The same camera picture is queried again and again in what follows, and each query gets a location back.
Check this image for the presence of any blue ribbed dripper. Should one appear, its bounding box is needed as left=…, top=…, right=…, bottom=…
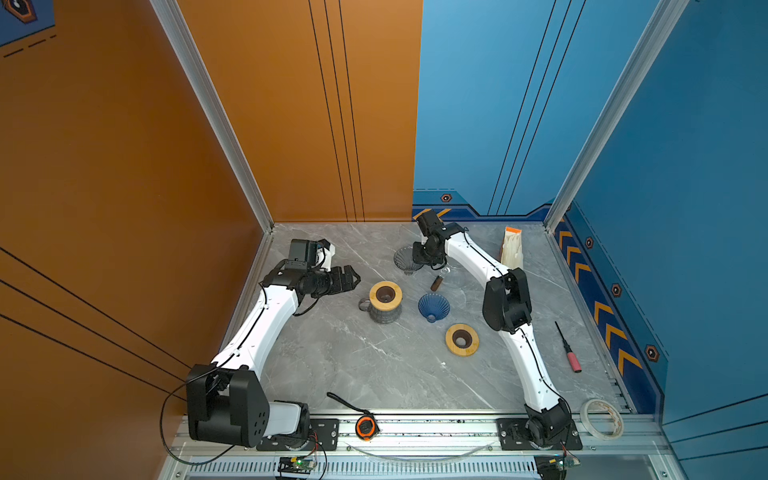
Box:
left=418, top=293, right=451, bottom=323

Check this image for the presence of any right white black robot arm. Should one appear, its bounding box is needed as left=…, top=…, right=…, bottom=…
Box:
left=412, top=210, right=577, bottom=449

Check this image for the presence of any aluminium rail front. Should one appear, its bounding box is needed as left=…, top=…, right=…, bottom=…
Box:
left=170, top=410, right=673, bottom=463

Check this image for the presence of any grey glass carafe mug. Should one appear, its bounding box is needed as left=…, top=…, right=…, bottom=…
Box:
left=358, top=298, right=402, bottom=324

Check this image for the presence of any green circuit board left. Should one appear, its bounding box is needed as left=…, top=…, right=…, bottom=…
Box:
left=277, top=457, right=318, bottom=479

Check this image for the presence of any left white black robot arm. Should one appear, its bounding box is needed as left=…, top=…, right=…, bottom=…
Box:
left=185, top=239, right=361, bottom=449

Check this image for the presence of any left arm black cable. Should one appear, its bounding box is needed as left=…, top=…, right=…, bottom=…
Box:
left=158, top=365, right=241, bottom=467

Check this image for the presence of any clear tape roll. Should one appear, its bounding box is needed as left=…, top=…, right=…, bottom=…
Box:
left=580, top=398, right=625, bottom=441

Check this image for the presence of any orange black tape measure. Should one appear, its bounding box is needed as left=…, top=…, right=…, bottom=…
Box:
left=326, top=392, right=380, bottom=441

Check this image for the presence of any clear glass server wooden handle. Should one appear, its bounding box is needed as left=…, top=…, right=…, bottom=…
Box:
left=430, top=264, right=472, bottom=293

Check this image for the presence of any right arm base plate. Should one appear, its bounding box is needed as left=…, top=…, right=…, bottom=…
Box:
left=495, top=417, right=584, bottom=452

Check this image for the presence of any wooden ring holder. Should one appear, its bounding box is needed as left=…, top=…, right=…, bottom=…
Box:
left=445, top=324, right=480, bottom=357
left=369, top=281, right=403, bottom=312

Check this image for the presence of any circuit board right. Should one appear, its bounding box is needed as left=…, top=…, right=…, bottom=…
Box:
left=534, top=455, right=581, bottom=480

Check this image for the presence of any grey glass dripper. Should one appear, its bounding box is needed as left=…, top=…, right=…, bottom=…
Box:
left=393, top=246, right=424, bottom=275

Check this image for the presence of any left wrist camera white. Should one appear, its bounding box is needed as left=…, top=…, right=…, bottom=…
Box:
left=314, top=239, right=335, bottom=270

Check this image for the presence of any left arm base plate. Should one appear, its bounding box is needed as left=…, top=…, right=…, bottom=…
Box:
left=256, top=418, right=340, bottom=452

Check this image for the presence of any pink handle screwdriver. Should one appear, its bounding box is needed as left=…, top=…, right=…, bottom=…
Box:
left=555, top=322, right=582, bottom=373

